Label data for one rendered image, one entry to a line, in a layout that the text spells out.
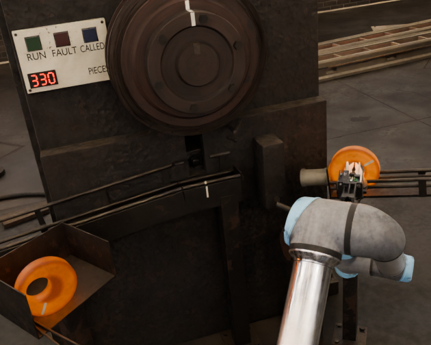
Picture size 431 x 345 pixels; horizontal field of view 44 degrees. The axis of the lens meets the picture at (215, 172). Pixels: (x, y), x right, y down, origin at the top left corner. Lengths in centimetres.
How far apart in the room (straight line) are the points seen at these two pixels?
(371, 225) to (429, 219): 174
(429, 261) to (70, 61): 176
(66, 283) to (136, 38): 67
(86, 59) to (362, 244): 96
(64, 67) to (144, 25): 30
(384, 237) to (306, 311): 23
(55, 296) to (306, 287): 65
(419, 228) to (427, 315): 63
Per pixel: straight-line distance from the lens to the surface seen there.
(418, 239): 271
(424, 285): 243
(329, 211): 117
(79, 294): 150
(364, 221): 115
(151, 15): 148
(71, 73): 165
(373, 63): 540
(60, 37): 162
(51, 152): 170
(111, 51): 151
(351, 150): 170
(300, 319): 115
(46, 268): 140
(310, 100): 186
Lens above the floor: 147
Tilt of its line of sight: 26 degrees down
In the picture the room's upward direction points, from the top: 6 degrees counter-clockwise
